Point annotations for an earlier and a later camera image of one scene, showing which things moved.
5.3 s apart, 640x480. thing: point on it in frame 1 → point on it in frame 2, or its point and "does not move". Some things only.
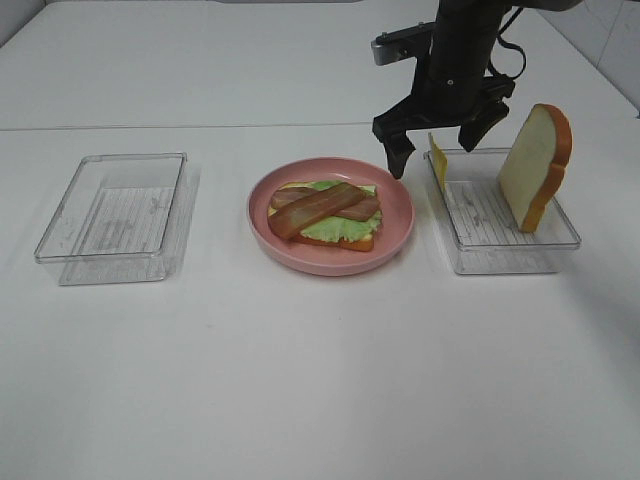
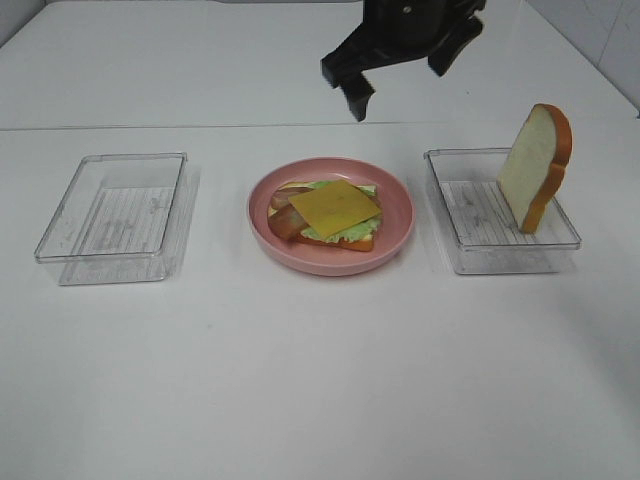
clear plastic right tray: [483, 225] does not move
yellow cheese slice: [440, 162] → [334, 207]
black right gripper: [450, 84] → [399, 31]
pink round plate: [396, 206] does not move
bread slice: [532, 168] does not move
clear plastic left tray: [126, 218] does not move
